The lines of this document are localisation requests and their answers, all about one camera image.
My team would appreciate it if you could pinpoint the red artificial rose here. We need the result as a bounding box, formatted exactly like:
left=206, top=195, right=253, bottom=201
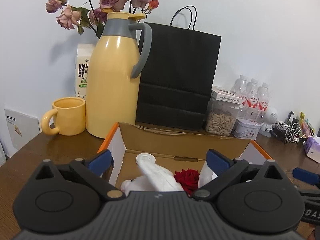
left=174, top=169, right=200, bottom=196

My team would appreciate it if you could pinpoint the yellow white plush toy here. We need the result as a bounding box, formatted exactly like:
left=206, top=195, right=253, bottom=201
left=120, top=176, right=155, bottom=196

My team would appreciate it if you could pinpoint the white cloth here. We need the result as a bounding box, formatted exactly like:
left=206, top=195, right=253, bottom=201
left=136, top=153, right=184, bottom=192

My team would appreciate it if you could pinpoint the purple white tissue box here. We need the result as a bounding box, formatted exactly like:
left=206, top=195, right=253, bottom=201
left=304, top=137, right=320, bottom=164

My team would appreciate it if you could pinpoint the white metal tin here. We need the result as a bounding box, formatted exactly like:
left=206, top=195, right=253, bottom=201
left=232, top=118, right=261, bottom=140

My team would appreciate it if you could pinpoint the red orange cardboard box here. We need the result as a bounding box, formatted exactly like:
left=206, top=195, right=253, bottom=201
left=99, top=123, right=275, bottom=187

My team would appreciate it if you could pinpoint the clear seed container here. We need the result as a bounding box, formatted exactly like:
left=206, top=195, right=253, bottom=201
left=205, top=97, right=242, bottom=136

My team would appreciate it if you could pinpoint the yellow ceramic mug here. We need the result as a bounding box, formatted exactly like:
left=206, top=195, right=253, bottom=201
left=41, top=97, right=86, bottom=136

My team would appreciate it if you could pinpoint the white robot figurine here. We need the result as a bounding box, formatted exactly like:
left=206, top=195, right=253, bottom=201
left=259, top=107, right=278, bottom=137

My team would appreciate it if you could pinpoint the white flat box on container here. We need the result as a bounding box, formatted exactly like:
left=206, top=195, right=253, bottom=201
left=211, top=87, right=244, bottom=105

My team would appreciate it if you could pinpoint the yellow thermos jug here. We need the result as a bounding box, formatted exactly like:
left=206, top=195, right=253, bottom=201
left=86, top=12, right=152, bottom=138

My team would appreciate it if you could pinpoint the water bottle left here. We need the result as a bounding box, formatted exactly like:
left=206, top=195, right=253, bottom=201
left=231, top=75, right=247, bottom=96

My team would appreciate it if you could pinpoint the water bottle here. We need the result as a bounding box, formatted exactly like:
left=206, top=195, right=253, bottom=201
left=257, top=83, right=270, bottom=123
left=231, top=75, right=247, bottom=96
left=245, top=78, right=259, bottom=109

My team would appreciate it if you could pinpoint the water bottle middle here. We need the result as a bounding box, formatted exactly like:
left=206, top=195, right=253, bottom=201
left=245, top=78, right=259, bottom=109

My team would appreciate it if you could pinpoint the water bottle right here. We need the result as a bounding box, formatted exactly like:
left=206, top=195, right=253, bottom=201
left=257, top=83, right=270, bottom=123

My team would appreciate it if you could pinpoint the black paper shopping bag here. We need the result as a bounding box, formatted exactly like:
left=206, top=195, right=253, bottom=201
left=135, top=5, right=222, bottom=132

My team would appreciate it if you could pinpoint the white milk carton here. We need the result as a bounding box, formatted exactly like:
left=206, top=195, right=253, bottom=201
left=74, top=44, right=95, bottom=100

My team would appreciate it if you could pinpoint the dried pink rose bouquet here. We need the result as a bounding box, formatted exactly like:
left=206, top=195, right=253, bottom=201
left=46, top=0, right=159, bottom=38

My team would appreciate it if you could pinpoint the tangled cables pile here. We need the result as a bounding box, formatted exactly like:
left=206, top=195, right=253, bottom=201
left=271, top=110, right=316, bottom=144

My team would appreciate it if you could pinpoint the white board leaning on wall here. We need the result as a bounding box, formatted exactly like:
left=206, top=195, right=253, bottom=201
left=4, top=108, right=40, bottom=150

